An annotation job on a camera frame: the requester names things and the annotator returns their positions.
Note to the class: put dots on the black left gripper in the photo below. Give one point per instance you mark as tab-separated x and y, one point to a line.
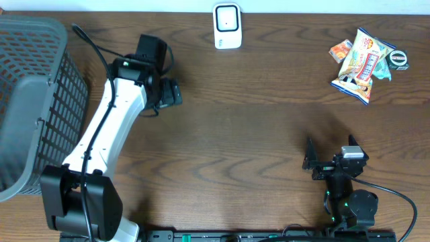
173	95

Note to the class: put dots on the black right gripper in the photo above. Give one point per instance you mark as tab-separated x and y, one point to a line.
324	169

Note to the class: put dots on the large white wet-wipes pack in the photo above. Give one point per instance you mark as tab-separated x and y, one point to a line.
355	75

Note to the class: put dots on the teal crinkled snack packet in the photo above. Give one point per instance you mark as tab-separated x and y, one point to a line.
382	70

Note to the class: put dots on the orange Kleenex tissue pack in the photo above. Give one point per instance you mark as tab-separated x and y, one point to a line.
341	50

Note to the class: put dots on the small dark green box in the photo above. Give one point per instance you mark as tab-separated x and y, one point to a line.
398	60

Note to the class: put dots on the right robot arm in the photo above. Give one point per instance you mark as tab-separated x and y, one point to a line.
352	211

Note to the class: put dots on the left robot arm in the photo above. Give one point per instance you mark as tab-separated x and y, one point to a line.
79	196

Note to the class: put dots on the white barcode scanner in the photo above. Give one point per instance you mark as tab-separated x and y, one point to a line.
227	26

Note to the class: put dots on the grey plastic mesh basket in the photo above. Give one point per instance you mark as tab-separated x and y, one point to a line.
43	101

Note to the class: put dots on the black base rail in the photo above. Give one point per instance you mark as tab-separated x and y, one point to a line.
171	236

